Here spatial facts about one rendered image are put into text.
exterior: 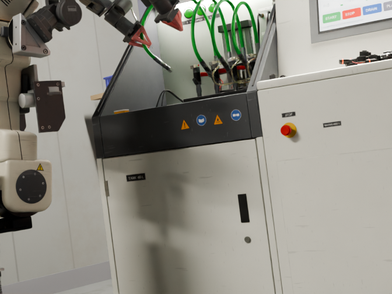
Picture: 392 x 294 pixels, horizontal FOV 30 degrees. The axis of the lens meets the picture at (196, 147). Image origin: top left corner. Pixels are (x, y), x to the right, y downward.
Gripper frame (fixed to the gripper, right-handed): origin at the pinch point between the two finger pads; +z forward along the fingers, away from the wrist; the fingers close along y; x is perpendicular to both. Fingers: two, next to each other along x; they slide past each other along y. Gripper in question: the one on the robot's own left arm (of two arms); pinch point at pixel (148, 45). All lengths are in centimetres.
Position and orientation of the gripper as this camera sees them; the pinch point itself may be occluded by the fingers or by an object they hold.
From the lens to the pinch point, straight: 288.9
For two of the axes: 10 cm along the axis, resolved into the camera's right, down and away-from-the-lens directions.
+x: -5.3, 7.5, -3.9
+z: 7.8, 6.1, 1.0
